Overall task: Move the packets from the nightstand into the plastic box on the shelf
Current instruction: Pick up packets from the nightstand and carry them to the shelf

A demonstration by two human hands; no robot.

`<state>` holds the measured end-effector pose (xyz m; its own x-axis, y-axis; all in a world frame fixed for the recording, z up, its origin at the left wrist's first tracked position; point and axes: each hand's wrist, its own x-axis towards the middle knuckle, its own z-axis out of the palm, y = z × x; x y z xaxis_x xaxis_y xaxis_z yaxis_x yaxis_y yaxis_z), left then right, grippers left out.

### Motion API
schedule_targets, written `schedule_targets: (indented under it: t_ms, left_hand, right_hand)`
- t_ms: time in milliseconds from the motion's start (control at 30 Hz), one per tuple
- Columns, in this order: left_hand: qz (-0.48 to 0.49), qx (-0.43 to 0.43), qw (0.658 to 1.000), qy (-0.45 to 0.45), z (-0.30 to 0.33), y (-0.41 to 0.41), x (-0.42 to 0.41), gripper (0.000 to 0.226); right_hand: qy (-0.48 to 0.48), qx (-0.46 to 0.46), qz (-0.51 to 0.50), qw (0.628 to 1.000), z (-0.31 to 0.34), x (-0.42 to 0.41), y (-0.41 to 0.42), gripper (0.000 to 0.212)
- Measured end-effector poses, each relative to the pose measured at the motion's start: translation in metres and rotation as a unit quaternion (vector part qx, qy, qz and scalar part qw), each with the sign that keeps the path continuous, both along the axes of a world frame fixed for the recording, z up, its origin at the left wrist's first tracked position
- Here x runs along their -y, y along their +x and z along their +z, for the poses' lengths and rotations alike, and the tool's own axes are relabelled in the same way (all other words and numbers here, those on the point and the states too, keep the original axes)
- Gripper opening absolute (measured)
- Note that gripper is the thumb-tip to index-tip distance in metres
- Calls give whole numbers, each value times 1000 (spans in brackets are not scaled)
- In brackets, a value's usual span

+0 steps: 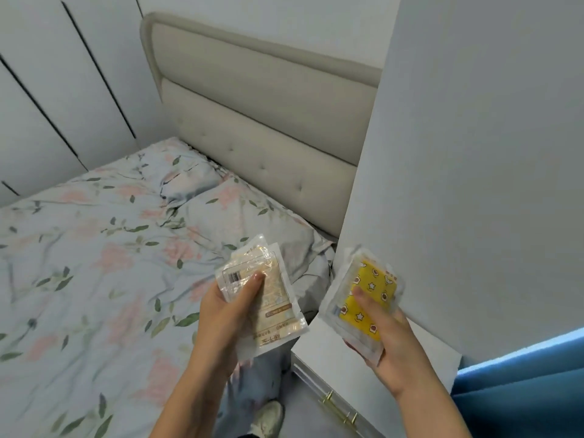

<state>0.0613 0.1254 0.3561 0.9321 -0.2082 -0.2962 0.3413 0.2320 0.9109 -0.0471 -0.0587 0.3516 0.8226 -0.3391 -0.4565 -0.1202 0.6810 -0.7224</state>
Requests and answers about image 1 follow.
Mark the floral bed sheet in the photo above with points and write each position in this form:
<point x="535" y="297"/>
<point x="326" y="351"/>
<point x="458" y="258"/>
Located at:
<point x="91" y="291"/>

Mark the beige padded headboard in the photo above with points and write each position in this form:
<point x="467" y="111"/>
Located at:
<point x="273" y="109"/>

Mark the person's right hand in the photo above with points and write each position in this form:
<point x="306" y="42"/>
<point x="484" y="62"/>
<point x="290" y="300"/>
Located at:
<point x="401" y="351"/>

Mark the floral pillow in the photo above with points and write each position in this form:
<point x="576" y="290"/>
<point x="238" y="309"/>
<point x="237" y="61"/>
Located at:
<point x="187" y="177"/>
<point x="283" y="237"/>

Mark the person's left hand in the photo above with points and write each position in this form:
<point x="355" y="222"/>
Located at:
<point x="219" y="328"/>

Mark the white bedside table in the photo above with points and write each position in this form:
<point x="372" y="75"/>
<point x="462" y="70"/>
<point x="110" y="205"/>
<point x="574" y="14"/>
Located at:
<point x="319" y="355"/>

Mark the person's left white shoe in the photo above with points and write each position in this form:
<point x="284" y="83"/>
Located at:
<point x="269" y="419"/>

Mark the blue curtain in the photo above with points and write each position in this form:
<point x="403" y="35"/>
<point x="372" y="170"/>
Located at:
<point x="524" y="392"/>

